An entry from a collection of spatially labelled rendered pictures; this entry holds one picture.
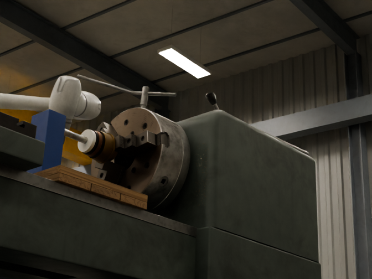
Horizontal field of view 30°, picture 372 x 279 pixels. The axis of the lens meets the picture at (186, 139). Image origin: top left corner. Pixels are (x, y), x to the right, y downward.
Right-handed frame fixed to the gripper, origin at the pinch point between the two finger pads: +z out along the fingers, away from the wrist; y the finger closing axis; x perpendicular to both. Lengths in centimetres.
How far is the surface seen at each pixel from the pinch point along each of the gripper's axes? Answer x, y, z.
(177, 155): -25, -64, -26
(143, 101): -16, -46, -39
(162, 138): -19, -64, -30
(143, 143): -14, -65, -27
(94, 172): -7.2, -43.9, -13.7
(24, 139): 24, -99, -24
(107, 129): -7, -48, -28
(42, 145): 19, -97, -23
